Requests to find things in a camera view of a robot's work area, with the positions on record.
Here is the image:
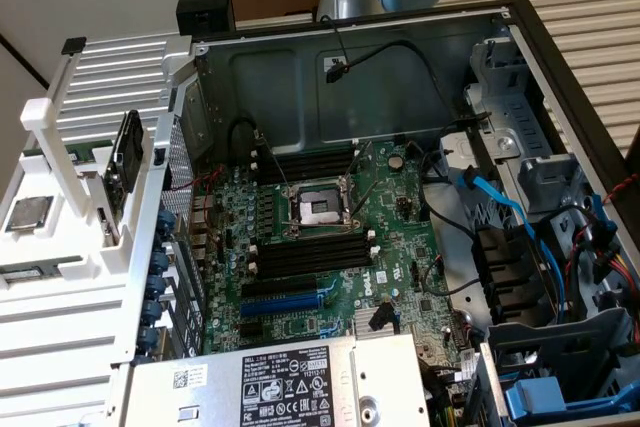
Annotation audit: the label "RAM slot black clips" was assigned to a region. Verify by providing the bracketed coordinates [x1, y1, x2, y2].
[257, 161, 357, 183]
[257, 227, 372, 251]
[254, 155, 359, 176]
[255, 241, 375, 268]

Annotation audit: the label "RAM slot white clips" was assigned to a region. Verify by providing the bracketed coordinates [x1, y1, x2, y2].
[249, 231, 377, 259]
[251, 144, 361, 162]
[251, 149, 360, 171]
[248, 245, 380, 279]

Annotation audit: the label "CPU socket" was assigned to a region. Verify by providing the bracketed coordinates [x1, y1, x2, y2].
[281, 174, 367, 242]

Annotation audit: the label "green motherboard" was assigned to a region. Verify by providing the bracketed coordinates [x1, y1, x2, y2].
[192, 139, 484, 366]

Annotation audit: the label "long black expansion slot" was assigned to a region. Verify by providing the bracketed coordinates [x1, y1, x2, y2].
[241, 274, 320, 299]

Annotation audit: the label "open grey PC case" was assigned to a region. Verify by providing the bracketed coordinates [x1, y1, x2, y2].
[112, 0, 640, 427]

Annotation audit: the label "blue expansion slot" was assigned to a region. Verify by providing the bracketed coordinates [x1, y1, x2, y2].
[239, 282, 339, 317]

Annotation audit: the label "silver finned heat sink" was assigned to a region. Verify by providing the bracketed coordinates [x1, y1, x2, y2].
[355, 307, 401, 336]

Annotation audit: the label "silver power supply with label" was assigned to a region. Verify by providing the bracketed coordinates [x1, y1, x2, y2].
[117, 331, 431, 427]

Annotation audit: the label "black disk drive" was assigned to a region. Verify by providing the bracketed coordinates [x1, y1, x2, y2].
[107, 109, 146, 196]

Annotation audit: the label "black box device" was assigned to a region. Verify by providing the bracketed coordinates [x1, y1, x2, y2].
[177, 0, 236, 41]

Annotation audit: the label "grey metal disk bay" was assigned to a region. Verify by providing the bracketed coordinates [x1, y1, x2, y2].
[464, 36, 596, 218]

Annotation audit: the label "white parts rack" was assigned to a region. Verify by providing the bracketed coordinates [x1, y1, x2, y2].
[0, 36, 169, 298]

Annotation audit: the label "grey plastic drive cage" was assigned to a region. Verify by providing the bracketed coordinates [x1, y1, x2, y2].
[484, 306, 636, 418]

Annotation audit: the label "small black cap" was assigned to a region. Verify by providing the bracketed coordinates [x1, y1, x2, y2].
[60, 36, 88, 56]

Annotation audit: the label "silver CPU chip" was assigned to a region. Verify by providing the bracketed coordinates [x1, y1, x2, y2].
[4, 195, 55, 234]

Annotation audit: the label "blue plastic latch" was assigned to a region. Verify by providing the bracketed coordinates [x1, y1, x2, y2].
[504, 377, 640, 421]

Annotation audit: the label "black wire with plug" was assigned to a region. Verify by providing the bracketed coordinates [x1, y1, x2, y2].
[319, 14, 474, 123]

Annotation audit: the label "red black twisted wire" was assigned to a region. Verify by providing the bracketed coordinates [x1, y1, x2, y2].
[168, 169, 227, 194]

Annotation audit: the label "blue SATA wire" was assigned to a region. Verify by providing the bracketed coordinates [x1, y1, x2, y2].
[449, 166, 569, 313]

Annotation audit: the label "green card with metal bracket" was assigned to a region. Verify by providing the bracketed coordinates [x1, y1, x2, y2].
[98, 172, 126, 249]

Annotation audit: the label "coloured power wire bundle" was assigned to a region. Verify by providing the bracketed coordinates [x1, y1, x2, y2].
[594, 246, 640, 298]

